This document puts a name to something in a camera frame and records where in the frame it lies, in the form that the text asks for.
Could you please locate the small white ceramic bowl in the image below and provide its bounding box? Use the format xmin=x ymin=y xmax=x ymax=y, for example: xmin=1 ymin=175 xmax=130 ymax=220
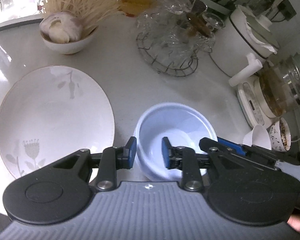
xmin=242 ymin=125 xmax=271 ymax=150

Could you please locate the blue plastic bowl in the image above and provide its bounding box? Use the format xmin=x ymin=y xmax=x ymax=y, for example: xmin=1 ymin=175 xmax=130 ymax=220
xmin=134 ymin=102 xmax=217 ymax=181

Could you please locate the white leaf-print plate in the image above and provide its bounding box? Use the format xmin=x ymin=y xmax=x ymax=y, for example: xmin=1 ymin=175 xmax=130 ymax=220
xmin=0 ymin=66 xmax=115 ymax=178

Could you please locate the person's right hand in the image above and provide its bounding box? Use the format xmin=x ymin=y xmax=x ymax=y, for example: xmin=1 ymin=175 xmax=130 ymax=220
xmin=287 ymin=213 xmax=300 ymax=237

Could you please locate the patterned bowl with tea leaves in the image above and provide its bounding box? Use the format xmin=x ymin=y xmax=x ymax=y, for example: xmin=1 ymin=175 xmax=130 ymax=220
xmin=269 ymin=118 xmax=292 ymax=152

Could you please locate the white kettle base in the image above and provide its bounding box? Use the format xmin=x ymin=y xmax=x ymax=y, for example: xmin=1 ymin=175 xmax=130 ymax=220
xmin=237 ymin=75 xmax=279 ymax=129

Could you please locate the glass health kettle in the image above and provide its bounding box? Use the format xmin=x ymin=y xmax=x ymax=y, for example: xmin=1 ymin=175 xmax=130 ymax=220
xmin=259 ymin=53 xmax=300 ymax=117

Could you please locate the white electric cooker pot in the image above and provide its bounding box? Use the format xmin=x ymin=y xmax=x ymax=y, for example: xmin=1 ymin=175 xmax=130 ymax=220
xmin=210 ymin=5 xmax=280 ymax=77

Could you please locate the white bowl with vegetables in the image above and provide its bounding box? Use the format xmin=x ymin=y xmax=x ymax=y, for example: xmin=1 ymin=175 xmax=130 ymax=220
xmin=40 ymin=27 xmax=98 ymax=55

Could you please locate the wire rack with glassware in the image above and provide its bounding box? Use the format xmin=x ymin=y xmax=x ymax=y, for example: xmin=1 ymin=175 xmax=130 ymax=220
xmin=136 ymin=0 xmax=225 ymax=77

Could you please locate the wall hook rack with utensils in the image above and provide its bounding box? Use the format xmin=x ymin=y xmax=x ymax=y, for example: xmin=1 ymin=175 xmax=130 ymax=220
xmin=248 ymin=0 xmax=296 ymax=22

